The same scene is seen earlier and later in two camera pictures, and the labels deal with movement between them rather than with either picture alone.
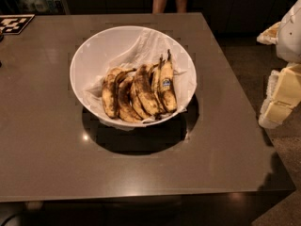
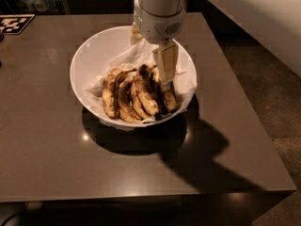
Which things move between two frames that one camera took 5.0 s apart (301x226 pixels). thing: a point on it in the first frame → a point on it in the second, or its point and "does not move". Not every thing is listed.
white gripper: x=290 y=37 → x=157 y=27
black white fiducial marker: x=14 y=24 does not move
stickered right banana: x=167 y=86 does not move
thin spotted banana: x=157 y=86 does not move
